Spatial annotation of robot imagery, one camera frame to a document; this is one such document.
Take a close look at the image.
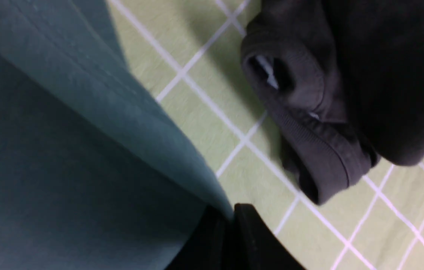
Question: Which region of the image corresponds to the dark brown crumpled garment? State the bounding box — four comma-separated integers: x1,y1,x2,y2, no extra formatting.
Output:
241,0,424,206

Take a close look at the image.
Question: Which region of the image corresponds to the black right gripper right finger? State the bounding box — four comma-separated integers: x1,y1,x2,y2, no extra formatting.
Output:
231,204,305,270

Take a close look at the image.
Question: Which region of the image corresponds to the green long-sleeved shirt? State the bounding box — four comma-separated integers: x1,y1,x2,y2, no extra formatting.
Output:
0,0,233,270

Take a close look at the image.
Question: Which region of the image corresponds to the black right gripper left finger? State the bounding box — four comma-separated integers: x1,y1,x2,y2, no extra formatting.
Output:
166,206,235,270

